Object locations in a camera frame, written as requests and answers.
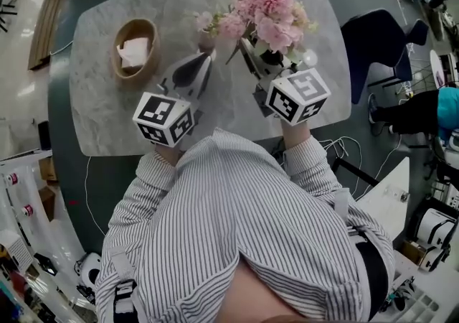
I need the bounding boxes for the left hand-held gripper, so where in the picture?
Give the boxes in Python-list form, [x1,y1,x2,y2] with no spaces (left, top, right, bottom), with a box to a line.
[132,52,217,149]

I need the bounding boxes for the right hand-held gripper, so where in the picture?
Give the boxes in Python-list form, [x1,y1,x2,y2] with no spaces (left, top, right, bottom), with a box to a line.
[238,37,332,127]

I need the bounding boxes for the small pale pink vase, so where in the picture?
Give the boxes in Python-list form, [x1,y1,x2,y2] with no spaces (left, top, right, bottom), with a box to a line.
[198,27,217,55]

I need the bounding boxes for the pink flowers bouquet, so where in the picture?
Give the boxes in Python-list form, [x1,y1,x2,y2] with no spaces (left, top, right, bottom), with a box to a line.
[217,0,320,66]

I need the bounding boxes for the small pale flowers sprig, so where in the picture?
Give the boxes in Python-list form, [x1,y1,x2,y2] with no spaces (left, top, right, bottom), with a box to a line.
[193,9,225,37]

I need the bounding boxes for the person's left forearm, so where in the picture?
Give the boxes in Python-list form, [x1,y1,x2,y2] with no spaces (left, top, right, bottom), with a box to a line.
[135,144,181,201]

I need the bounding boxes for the person's right forearm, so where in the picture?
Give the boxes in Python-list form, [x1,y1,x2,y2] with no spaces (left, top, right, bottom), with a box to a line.
[280,120,342,197]

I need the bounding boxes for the round wooden bowl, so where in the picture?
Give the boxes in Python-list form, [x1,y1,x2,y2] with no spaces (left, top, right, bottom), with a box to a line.
[110,18,161,91]

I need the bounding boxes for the grey marble table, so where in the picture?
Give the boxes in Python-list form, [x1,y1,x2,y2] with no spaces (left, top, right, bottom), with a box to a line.
[68,0,353,158]

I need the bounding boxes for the white paper napkins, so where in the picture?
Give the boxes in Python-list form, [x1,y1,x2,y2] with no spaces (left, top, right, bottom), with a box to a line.
[115,37,151,69]

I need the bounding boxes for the dark blue chair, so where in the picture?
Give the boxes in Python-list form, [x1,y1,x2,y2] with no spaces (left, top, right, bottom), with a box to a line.
[404,19,430,47]
[339,9,414,106]

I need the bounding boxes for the long wooden bench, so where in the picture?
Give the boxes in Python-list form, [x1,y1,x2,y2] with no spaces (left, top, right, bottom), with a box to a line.
[27,0,78,72]

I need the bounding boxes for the grey striped shirt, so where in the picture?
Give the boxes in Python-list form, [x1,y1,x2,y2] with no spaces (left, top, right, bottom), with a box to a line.
[94,126,396,323]

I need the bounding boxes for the brown cardboard box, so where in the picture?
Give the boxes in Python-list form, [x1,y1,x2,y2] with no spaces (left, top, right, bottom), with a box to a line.
[38,158,59,183]
[38,184,59,223]

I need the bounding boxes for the white side table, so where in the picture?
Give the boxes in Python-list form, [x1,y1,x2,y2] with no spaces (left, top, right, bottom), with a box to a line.
[354,156,411,240]

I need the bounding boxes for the white round lens device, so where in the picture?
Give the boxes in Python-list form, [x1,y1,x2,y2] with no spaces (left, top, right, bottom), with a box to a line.
[76,252,103,289]

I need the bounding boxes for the white and black device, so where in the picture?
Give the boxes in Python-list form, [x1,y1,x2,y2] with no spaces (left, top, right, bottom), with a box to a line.
[417,207,458,273]

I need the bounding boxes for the white floor cable bundle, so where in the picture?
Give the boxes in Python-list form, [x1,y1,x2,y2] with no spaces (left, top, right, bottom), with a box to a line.
[318,136,364,201]

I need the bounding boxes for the thin white floor cable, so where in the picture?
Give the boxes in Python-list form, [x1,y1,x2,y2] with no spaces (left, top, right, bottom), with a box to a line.
[83,156,108,237]

